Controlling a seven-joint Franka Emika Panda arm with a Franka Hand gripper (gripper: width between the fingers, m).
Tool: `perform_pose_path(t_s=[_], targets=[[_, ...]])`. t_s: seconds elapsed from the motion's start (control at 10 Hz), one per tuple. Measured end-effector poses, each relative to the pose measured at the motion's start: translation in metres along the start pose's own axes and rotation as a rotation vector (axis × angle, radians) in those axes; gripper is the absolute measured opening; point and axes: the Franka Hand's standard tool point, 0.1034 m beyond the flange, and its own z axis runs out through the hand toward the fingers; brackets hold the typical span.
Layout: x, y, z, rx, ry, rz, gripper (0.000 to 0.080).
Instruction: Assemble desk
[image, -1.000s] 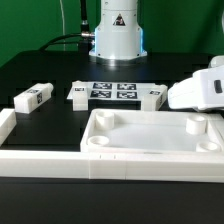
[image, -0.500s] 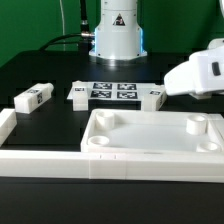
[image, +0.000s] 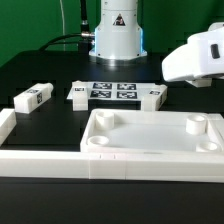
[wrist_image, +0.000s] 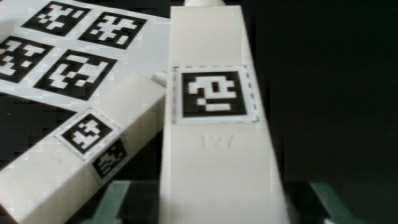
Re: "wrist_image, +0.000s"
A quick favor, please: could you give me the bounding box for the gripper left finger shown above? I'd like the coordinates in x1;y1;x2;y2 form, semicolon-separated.
87;181;129;224

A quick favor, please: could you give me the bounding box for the white marker sheet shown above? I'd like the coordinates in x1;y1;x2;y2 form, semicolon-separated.
0;0;168;111

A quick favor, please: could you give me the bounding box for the white leg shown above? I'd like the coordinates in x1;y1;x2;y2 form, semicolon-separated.
0;75;165;224
158;0;289;224

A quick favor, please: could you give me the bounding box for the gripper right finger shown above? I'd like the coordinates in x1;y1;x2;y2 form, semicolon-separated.
311;182;355;224

